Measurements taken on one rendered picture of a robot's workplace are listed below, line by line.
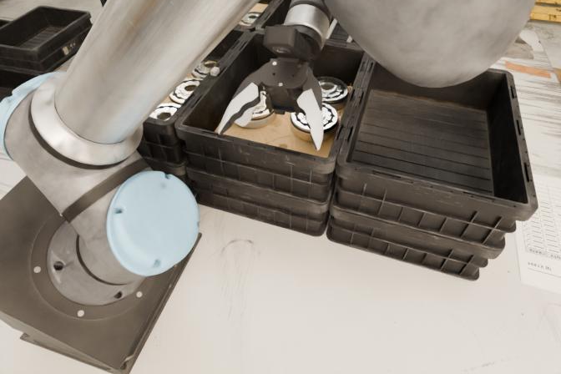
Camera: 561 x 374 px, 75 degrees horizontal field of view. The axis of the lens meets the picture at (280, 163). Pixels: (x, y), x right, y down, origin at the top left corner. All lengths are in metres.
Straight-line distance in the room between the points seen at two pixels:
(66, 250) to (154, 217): 0.18
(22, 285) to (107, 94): 0.36
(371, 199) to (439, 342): 0.26
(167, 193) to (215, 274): 0.31
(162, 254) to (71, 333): 0.23
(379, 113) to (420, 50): 0.67
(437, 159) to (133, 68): 0.63
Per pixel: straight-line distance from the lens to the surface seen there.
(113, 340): 0.66
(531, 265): 0.89
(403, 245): 0.73
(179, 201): 0.47
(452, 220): 0.67
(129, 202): 0.44
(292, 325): 0.70
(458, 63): 0.24
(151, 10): 0.29
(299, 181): 0.66
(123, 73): 0.33
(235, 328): 0.70
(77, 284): 0.60
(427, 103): 0.95
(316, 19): 0.63
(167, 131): 0.70
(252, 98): 0.56
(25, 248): 0.65
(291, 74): 0.56
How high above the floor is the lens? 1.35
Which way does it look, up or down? 46 degrees down
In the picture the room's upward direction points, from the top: straight up
